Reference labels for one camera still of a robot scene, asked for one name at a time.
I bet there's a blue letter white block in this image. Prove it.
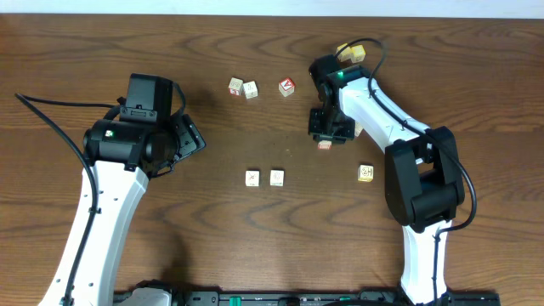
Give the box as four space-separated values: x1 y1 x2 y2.
242 81 258 99

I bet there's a green edged wooden block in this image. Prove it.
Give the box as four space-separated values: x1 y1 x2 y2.
270 169 285 187

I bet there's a red spiral wooden block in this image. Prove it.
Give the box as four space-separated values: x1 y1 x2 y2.
318 140 332 150

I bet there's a yellow block left of pair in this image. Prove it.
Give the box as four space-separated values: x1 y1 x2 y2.
335 43 352 62

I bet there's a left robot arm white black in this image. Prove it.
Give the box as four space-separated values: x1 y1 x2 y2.
41 112 206 305

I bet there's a yellow edged bug block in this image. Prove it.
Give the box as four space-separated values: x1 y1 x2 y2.
245 170 260 187

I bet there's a red letter A block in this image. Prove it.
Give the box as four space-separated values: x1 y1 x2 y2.
279 77 296 97

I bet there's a yellow block of pair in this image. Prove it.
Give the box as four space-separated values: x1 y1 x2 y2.
335 43 352 62
350 45 366 64

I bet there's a plain cream wooden block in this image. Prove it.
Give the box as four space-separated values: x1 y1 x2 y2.
354 122 363 138

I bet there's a yellow block right of pair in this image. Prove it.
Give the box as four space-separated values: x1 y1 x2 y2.
350 45 366 64

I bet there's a red number three block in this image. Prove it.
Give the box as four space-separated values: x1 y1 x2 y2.
228 77 244 96

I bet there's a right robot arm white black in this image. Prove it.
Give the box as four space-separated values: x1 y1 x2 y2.
309 54 465 305

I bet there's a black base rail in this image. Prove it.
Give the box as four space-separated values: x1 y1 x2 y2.
112 289 502 306

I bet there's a yellow face wooden block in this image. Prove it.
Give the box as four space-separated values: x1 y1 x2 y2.
358 165 374 182

